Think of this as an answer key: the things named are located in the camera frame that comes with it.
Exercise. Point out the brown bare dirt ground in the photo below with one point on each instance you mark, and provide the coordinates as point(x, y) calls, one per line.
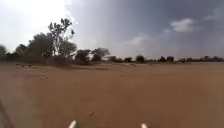
point(120, 96)

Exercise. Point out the row of trees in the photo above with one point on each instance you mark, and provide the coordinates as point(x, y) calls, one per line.
point(56, 46)

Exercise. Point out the robot's own part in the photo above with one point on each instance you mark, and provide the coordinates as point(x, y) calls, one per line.
point(72, 124)
point(143, 126)

